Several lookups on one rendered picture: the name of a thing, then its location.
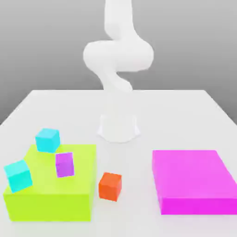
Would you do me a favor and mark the small orange cube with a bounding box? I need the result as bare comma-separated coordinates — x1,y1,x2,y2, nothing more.
98,172,123,202

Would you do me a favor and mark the small purple cube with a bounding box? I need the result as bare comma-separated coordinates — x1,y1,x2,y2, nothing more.
55,152,75,178

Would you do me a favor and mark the small cyan cube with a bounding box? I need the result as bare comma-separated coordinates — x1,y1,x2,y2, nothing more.
35,128,61,154
3,159,33,193

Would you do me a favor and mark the large magenta box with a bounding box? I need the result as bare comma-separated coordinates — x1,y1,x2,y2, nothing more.
152,150,237,216

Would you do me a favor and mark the large lime green box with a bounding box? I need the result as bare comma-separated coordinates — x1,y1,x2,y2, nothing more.
2,144,97,222

